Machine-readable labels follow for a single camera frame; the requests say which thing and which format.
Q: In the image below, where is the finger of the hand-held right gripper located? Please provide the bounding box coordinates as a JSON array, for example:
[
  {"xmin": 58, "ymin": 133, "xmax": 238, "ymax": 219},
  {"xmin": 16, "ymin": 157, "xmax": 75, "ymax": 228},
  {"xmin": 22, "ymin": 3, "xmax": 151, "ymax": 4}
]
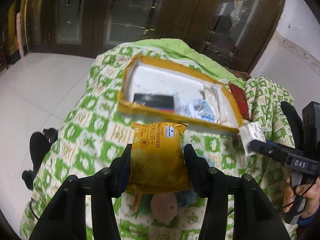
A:
[
  {"xmin": 262, "ymin": 141, "xmax": 284, "ymax": 151},
  {"xmin": 250, "ymin": 140, "xmax": 288, "ymax": 164}
]

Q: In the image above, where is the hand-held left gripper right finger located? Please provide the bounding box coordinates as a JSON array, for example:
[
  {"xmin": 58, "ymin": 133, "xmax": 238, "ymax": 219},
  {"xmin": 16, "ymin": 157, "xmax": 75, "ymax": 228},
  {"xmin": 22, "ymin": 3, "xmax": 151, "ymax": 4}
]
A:
[{"xmin": 184, "ymin": 144, "xmax": 292, "ymax": 240}]

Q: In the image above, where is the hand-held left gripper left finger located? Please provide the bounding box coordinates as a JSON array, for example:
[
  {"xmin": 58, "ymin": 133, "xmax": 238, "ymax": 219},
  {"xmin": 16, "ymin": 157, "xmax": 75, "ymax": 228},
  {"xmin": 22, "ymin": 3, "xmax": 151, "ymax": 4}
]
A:
[{"xmin": 37, "ymin": 144, "xmax": 132, "ymax": 240}]

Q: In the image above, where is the blue plush toy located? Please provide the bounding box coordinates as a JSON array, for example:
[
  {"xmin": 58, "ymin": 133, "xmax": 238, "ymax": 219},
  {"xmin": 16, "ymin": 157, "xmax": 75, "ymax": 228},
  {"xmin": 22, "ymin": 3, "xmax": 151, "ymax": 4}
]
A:
[{"xmin": 175, "ymin": 190, "xmax": 198, "ymax": 208}]

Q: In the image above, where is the small white packet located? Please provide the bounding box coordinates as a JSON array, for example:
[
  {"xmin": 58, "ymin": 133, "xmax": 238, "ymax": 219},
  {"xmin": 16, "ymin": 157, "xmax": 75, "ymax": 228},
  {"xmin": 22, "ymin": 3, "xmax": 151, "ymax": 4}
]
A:
[{"xmin": 239, "ymin": 121, "xmax": 266, "ymax": 157}]

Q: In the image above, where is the yellow cracker packet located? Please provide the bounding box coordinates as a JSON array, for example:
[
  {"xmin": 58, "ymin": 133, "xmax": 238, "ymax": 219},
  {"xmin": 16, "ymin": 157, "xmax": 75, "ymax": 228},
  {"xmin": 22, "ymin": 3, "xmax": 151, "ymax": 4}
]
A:
[{"xmin": 130, "ymin": 122, "xmax": 193, "ymax": 193}]

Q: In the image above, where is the pink plush toy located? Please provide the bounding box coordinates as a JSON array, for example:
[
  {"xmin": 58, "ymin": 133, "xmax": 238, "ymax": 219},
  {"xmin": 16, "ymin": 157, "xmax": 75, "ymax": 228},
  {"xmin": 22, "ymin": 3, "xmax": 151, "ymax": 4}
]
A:
[{"xmin": 150, "ymin": 194, "xmax": 179, "ymax": 225}]

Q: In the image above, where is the clear bag with blue label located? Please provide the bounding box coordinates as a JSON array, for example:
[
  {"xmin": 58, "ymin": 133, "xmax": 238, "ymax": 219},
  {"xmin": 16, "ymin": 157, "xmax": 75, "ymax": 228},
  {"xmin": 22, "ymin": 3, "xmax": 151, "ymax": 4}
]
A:
[{"xmin": 180, "ymin": 97, "xmax": 217, "ymax": 123}]

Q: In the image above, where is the black packet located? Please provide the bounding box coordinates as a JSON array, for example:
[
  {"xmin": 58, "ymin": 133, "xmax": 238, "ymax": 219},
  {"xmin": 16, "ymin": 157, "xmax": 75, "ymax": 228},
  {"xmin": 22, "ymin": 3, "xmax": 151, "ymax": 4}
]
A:
[{"xmin": 132, "ymin": 93, "xmax": 176, "ymax": 112}]

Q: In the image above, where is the yellow cardboard tray box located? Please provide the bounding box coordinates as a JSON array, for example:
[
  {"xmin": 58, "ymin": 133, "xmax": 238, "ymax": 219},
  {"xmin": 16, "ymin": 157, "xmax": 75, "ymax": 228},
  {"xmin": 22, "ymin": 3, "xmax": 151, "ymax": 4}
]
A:
[{"xmin": 117, "ymin": 55, "xmax": 244, "ymax": 133}]

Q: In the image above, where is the person's right forearm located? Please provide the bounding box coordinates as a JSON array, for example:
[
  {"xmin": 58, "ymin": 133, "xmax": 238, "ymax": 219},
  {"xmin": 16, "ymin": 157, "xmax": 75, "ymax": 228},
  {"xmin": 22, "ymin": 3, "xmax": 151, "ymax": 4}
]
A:
[{"xmin": 296, "ymin": 214, "xmax": 320, "ymax": 228}]

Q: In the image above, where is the person's right hand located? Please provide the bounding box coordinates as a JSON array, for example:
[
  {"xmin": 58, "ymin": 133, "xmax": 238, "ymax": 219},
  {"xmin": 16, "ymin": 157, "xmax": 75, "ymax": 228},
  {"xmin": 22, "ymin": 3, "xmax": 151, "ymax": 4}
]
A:
[{"xmin": 285, "ymin": 177, "xmax": 320, "ymax": 217}]

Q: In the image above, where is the black padded chair part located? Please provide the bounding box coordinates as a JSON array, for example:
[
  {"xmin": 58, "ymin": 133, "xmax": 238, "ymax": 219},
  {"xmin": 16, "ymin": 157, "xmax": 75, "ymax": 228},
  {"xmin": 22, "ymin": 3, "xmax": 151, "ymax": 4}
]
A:
[{"xmin": 280, "ymin": 101, "xmax": 304, "ymax": 151}]

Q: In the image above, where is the red foil packet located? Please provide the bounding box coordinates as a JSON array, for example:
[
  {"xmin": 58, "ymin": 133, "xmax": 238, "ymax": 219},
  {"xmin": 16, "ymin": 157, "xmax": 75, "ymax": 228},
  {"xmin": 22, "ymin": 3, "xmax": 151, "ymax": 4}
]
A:
[{"xmin": 229, "ymin": 82, "xmax": 251, "ymax": 121}]

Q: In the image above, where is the green printed blanket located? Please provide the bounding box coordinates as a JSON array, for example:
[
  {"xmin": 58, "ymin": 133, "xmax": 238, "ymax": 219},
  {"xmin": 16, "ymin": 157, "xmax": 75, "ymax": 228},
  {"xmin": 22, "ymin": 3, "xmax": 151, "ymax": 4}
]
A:
[{"xmin": 20, "ymin": 39, "xmax": 300, "ymax": 240}]

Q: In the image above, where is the black shoe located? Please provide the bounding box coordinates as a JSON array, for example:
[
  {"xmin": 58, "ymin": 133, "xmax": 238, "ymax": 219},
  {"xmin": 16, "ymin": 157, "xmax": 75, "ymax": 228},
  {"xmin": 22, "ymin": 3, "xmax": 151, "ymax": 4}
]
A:
[{"xmin": 21, "ymin": 127, "xmax": 59, "ymax": 191}]

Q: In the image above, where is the wooden glass door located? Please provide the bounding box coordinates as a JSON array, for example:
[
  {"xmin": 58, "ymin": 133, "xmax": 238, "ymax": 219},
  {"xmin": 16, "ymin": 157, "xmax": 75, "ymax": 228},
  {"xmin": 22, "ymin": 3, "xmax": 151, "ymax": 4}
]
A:
[
  {"xmin": 200, "ymin": 0, "xmax": 288, "ymax": 71},
  {"xmin": 102, "ymin": 0, "xmax": 171, "ymax": 48},
  {"xmin": 47, "ymin": 0, "xmax": 106, "ymax": 53}
]

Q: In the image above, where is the pink patterned board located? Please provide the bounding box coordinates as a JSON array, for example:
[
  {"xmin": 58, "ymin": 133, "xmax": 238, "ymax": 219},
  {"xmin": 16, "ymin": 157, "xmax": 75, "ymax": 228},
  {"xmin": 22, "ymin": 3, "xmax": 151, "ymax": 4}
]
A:
[{"xmin": 15, "ymin": 11, "xmax": 28, "ymax": 58}]

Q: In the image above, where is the black cable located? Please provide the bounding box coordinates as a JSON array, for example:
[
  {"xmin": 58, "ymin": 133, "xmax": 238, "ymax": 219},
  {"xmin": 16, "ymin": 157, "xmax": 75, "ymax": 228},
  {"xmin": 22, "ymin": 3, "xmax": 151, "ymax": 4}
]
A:
[{"xmin": 275, "ymin": 177, "xmax": 320, "ymax": 211}]

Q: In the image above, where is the gold door frame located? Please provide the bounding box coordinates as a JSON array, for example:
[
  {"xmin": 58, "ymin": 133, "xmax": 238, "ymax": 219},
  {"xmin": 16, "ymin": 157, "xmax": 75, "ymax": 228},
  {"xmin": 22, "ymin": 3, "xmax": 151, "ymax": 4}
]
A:
[{"xmin": 7, "ymin": 0, "xmax": 31, "ymax": 58}]

